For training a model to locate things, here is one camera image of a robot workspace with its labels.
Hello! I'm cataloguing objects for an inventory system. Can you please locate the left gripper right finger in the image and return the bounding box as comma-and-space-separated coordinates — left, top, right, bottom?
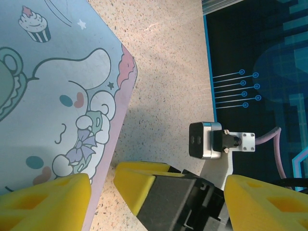
225, 175, 308, 231

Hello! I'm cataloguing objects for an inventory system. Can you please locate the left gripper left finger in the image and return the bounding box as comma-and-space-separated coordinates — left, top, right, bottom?
0, 173, 92, 231

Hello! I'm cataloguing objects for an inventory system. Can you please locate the cartoon print tin box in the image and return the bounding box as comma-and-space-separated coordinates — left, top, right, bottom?
0, 0, 140, 231

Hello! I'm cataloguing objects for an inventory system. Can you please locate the blue table edge strip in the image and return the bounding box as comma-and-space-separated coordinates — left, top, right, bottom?
203, 14, 219, 122

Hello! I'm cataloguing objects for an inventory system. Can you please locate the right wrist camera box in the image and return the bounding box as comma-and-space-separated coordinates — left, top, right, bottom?
188, 121, 256, 191

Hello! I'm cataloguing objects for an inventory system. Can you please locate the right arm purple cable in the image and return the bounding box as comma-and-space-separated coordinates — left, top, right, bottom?
254, 127, 291, 180

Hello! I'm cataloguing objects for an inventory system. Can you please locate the aluminium frame post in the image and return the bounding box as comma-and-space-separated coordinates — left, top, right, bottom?
201, 0, 244, 15

